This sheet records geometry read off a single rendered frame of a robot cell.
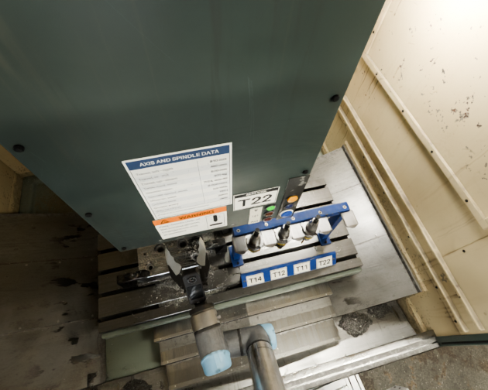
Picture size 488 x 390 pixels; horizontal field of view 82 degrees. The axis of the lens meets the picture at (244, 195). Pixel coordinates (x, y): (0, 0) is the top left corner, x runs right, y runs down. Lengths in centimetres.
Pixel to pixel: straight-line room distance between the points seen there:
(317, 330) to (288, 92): 131
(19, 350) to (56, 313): 18
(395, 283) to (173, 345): 110
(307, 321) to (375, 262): 46
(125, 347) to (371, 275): 127
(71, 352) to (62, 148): 136
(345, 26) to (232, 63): 13
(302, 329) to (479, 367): 155
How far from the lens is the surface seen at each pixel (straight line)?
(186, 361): 152
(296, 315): 152
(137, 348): 165
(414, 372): 253
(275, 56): 35
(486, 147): 119
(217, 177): 50
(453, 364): 268
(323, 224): 113
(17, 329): 173
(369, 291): 161
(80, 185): 49
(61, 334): 171
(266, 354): 87
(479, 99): 119
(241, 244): 105
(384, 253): 164
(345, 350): 163
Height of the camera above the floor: 221
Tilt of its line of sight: 61 degrees down
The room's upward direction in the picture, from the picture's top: 4 degrees clockwise
